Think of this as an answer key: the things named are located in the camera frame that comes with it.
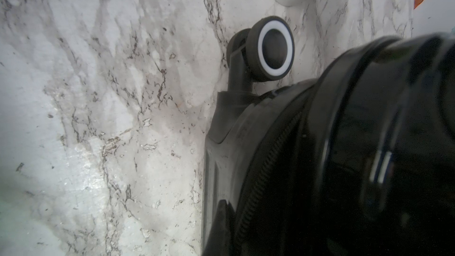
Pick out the silver black space suitcase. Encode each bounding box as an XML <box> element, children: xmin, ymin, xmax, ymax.
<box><xmin>201</xmin><ymin>16</ymin><xmax>455</xmax><ymax>256</ymax></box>

